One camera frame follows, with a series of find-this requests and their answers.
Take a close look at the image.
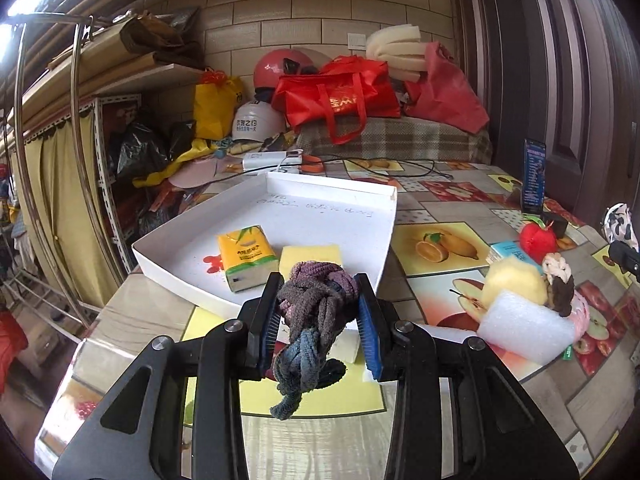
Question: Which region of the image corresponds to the black white zebra cloth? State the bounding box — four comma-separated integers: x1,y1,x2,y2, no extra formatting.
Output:
602,203,639,252

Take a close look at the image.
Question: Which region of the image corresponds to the pink plush toy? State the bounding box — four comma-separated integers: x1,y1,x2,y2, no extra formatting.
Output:
570,292,590,342

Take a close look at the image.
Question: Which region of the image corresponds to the white foam block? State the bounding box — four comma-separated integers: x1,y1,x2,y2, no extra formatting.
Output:
476,290,576,365
328,320,360,363

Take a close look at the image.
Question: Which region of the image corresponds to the yellow plush toy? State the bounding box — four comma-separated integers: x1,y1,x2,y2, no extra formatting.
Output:
480,256,548,310

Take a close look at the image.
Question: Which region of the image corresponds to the yellow tissue pack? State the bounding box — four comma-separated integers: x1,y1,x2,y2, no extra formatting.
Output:
217,226,279,292

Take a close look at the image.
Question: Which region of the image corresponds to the purple blue braided rope toy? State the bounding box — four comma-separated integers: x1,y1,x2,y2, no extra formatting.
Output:
270,261,360,420

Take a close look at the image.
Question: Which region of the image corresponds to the yellow green sponge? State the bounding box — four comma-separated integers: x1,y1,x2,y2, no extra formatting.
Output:
279,244,343,280

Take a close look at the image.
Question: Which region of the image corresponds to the small dark box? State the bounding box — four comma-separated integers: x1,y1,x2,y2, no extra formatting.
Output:
541,211,568,238

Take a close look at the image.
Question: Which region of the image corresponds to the red plush apple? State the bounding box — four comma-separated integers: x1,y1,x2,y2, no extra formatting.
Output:
520,221,558,264

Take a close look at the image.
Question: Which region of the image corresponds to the blue upright booklet box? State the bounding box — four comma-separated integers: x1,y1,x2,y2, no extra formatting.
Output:
521,139,546,214

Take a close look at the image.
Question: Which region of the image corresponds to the metal clothes rack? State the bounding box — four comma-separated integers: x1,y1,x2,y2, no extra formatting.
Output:
8,12,122,328

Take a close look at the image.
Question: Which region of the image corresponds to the red nonwoven bag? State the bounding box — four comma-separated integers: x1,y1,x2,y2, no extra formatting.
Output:
405,41,489,134

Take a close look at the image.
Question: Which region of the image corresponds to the metal shelf with curtain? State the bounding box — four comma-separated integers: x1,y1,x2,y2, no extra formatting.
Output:
23,99,139,307

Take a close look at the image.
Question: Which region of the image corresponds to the pink sun hat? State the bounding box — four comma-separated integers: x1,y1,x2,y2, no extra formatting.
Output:
168,156,242,190

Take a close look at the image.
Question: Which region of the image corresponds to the plaid blanket cushion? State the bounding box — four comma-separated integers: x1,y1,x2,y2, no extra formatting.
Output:
296,117,492,164

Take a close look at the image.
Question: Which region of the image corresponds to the black plastic bag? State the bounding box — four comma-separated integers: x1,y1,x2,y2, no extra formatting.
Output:
115,120,194,180

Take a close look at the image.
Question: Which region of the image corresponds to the cream foam stack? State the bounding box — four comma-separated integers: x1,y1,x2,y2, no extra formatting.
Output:
366,24,426,82

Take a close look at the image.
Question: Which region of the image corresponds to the red tote bag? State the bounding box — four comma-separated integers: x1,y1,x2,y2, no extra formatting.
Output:
271,55,400,145

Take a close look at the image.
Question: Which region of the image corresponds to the white helmet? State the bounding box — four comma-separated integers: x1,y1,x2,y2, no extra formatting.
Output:
231,101,286,142

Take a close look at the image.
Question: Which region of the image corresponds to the yellow gift bag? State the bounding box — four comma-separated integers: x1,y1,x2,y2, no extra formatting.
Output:
193,67,245,141

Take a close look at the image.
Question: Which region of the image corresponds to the red helmet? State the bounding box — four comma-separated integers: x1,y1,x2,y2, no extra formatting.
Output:
253,49,318,89

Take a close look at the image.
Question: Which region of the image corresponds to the white brown braided rope toy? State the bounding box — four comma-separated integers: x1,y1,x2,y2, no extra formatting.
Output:
541,252,575,318

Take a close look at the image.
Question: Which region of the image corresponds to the black cable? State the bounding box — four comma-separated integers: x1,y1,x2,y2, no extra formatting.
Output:
214,154,454,181

